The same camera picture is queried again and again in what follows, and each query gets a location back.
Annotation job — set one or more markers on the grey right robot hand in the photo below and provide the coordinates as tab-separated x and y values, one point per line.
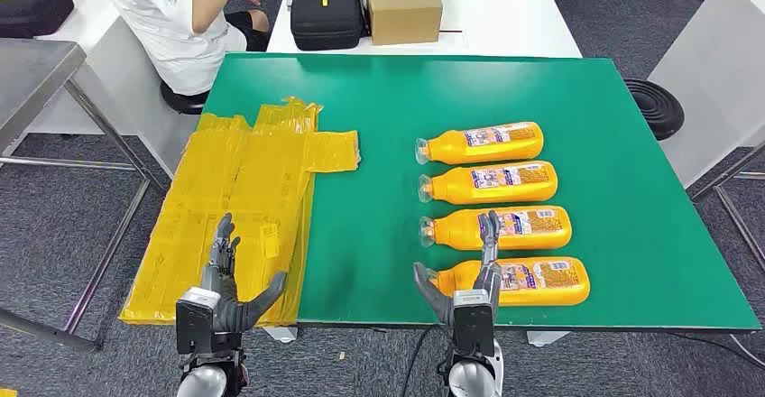
490	275

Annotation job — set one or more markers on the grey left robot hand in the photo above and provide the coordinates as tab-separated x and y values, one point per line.
230	316

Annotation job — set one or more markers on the orange detergent bottle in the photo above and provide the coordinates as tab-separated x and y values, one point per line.
454	146
460	231
460	186
538	289

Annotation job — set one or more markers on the white table foot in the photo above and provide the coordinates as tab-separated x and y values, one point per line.
281	334
544	337

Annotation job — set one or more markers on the black zippered case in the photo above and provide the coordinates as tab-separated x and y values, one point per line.
326	21
30	9

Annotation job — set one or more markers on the person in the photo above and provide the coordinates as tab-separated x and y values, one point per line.
155	24

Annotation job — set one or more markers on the yellow plastic-wrapped cardboard sheet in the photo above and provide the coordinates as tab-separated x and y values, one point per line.
263	191

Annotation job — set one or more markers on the white desk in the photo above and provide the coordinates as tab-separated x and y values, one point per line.
508	18
711	83
113	53

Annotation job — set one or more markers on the brown cardboard box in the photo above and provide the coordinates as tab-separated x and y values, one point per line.
403	14

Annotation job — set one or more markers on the green table board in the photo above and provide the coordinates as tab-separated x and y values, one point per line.
478	95

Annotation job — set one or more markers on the steel table with legs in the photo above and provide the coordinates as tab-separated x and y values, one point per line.
30	77

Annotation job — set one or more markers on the black ribbed round stool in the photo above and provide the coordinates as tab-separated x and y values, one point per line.
654	107

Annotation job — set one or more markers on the yellow floor marker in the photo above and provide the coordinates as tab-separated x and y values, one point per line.
7	393

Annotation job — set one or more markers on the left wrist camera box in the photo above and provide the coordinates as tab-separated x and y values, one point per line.
194	322

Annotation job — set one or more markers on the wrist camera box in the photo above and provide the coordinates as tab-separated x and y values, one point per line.
194	322
472	322

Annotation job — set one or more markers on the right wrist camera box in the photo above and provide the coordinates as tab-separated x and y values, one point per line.
472	322

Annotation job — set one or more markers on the steel table frame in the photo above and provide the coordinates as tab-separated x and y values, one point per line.
738	218

